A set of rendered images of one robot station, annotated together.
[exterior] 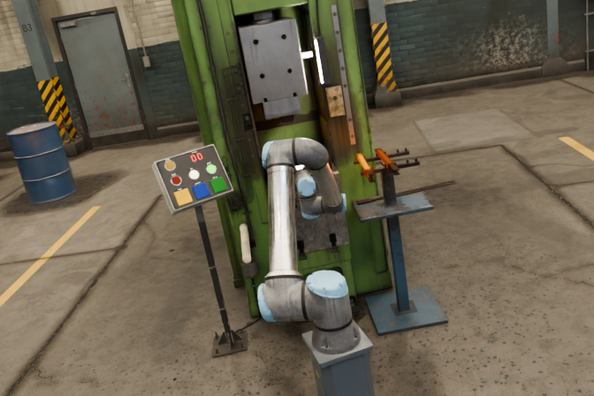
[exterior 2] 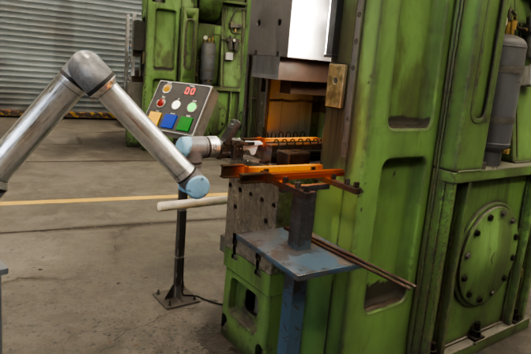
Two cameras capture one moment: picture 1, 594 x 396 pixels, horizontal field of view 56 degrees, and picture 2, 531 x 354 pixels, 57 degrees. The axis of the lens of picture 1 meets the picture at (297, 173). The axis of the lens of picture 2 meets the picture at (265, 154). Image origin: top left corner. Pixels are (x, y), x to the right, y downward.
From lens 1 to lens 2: 271 cm
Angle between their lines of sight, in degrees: 56
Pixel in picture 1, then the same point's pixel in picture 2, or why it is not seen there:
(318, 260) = (243, 271)
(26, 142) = not seen: hidden behind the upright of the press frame
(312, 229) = (246, 228)
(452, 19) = not seen: outside the picture
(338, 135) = (330, 135)
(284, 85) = (272, 39)
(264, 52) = not seen: outside the picture
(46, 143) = not seen: hidden behind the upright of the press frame
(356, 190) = (331, 224)
